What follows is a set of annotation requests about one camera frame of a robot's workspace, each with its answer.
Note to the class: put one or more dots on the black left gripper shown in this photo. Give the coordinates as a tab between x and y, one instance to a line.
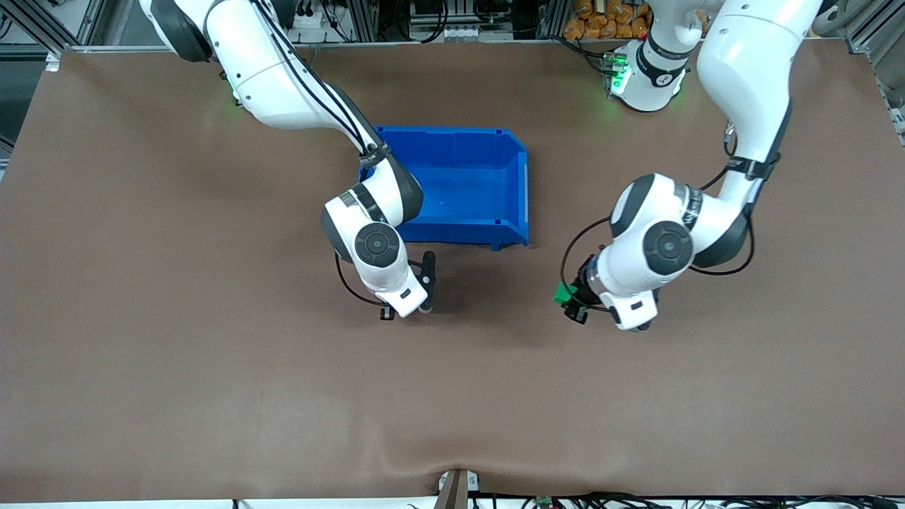
584	286

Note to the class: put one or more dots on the small green cube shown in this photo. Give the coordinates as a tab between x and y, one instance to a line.
565	293

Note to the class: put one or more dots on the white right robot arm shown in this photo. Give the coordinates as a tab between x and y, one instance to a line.
283	92

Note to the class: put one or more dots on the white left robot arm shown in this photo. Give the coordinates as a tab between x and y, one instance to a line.
742	71

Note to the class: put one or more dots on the blue plastic storage bin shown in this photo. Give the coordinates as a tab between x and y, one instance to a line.
474	187

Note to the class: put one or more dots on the large table covering mat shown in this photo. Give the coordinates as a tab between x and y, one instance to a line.
452	396

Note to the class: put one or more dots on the small green connector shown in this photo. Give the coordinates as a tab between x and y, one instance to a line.
544	502

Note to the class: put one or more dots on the aluminium equipment rack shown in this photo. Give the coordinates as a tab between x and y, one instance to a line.
459	18

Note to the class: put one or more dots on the orange packets pile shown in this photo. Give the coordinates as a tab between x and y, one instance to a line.
608	20

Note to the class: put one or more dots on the white power strip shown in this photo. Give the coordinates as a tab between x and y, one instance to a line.
311	20

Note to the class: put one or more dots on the camera mount clamp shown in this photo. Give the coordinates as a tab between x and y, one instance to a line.
458	489

